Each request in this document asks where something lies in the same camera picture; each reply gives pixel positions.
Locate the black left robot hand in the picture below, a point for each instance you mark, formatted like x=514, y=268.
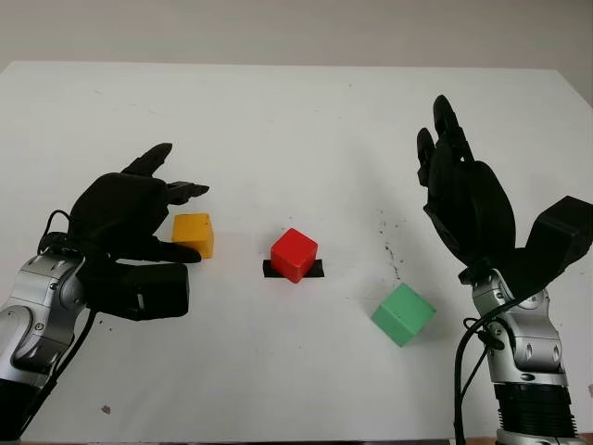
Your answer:
x=120, y=208

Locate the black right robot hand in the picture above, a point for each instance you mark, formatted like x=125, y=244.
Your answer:
x=472, y=208

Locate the yellow wooden block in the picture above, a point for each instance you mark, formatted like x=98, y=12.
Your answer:
x=192, y=234

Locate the green wooden block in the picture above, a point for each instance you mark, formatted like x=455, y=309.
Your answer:
x=400, y=315

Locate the red wooden block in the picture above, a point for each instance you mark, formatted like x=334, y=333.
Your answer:
x=292, y=255

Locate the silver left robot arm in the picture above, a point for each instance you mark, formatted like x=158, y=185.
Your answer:
x=32, y=315

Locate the black tape strip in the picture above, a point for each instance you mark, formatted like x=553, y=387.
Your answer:
x=268, y=270

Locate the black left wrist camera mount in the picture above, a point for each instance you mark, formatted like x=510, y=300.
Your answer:
x=148, y=292

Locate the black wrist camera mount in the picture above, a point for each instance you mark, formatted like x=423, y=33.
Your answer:
x=560, y=241
x=148, y=292

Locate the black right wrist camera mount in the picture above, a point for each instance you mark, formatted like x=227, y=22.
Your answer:
x=560, y=241

